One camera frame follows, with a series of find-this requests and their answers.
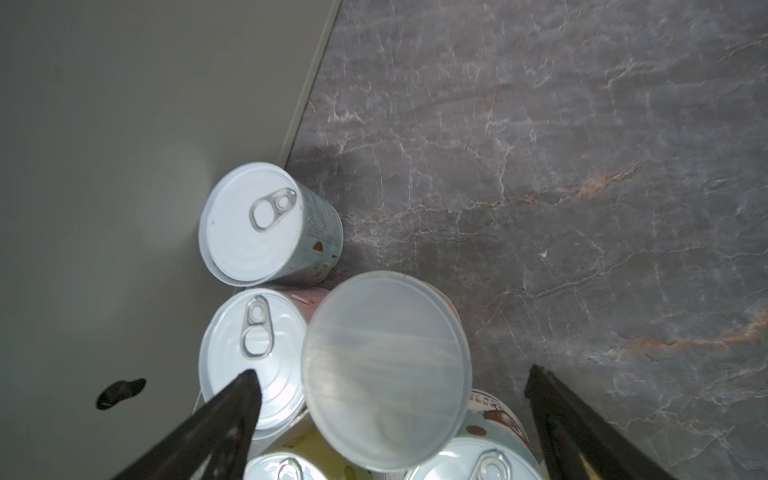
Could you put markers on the white can near cabinet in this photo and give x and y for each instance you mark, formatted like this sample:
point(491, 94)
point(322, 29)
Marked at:
point(261, 226)

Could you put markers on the green labelled white can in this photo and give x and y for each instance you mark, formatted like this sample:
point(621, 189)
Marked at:
point(303, 453)

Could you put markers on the teal labelled white can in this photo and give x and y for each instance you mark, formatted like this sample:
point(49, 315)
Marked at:
point(491, 443)

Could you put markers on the pink labelled white can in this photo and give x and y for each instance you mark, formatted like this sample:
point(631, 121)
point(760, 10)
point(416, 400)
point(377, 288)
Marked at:
point(261, 329)

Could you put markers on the orange can with plastic lid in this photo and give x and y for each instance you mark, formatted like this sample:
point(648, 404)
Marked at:
point(386, 370)

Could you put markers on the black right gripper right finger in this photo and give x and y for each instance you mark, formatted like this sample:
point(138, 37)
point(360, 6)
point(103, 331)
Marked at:
point(577, 443)

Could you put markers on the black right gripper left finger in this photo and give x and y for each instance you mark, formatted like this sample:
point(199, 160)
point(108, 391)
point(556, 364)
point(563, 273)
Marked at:
point(213, 443)

